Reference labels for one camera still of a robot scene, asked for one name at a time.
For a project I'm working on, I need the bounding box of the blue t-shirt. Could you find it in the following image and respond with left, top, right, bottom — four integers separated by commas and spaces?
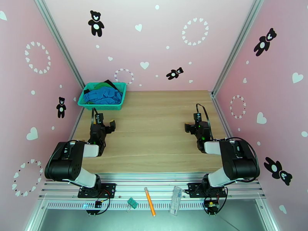
83, 87, 124, 105

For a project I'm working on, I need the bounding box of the green ribbed shirt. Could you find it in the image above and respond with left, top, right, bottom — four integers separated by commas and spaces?
86, 82, 116, 104

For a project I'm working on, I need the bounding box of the black garment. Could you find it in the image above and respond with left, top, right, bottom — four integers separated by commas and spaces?
84, 79, 119, 94

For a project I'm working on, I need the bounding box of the teal plastic laundry basket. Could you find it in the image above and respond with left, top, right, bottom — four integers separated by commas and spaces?
77, 82, 127, 111

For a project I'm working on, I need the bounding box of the clear plastic case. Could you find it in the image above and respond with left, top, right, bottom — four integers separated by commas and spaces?
169, 186, 182, 216

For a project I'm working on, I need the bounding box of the yellow black power connector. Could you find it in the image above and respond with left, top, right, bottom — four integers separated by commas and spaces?
204, 198, 220, 215

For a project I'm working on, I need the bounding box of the green binder clip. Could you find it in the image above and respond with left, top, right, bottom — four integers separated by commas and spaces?
126, 197, 138, 213

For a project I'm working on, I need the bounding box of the orange pen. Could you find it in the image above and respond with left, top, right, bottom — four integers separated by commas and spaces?
144, 187, 156, 217

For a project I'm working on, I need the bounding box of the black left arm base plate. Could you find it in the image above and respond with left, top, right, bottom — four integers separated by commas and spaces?
77, 182, 117, 199

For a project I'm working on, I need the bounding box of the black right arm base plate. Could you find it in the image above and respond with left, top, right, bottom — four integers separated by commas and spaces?
187, 182, 227, 199

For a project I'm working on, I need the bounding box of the aluminium rail base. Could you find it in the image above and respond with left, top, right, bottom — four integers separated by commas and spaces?
38, 172, 266, 201

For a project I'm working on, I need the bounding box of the slotted grey cable duct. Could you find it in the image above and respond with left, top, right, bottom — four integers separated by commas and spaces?
45, 200, 264, 211

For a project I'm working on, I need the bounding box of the aluminium frame post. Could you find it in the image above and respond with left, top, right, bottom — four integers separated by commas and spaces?
211, 0, 266, 96
32, 0, 85, 89

